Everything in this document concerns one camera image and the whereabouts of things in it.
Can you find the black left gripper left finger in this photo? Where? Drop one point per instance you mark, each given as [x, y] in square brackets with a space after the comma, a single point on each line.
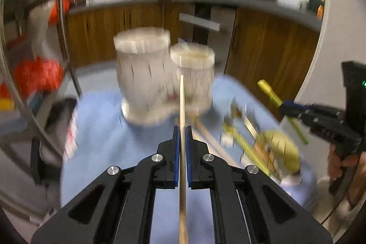
[117, 207]

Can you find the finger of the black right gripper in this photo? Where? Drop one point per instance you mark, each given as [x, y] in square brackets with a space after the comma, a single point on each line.
[293, 110]

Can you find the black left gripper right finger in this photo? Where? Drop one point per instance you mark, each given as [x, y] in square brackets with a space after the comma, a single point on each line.
[248, 206]

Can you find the yellow plastic spoon with metal head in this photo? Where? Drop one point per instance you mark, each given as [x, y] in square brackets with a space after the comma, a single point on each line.
[248, 149]

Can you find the wooden chopstick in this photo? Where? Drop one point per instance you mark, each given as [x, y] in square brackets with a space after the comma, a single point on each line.
[183, 232]
[200, 131]

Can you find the wooden kitchen cabinets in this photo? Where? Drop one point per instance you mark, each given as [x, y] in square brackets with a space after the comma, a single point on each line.
[262, 46]

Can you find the person's right hand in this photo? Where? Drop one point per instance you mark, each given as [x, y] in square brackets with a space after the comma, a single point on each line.
[352, 168]

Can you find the blue cartoon cloth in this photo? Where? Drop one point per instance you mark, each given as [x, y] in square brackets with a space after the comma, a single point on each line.
[103, 138]

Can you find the wooden chopstick on cloth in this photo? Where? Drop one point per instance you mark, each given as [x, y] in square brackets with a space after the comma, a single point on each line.
[200, 131]

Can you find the steel oven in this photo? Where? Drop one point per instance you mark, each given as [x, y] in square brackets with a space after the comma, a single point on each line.
[210, 25]

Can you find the white ceramic utensil holder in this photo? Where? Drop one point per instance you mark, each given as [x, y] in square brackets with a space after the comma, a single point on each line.
[151, 72]

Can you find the red plastic bag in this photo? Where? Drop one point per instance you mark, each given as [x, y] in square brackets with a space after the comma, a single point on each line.
[38, 75]

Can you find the metal shelf rack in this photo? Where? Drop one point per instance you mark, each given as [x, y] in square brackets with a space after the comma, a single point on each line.
[21, 23]

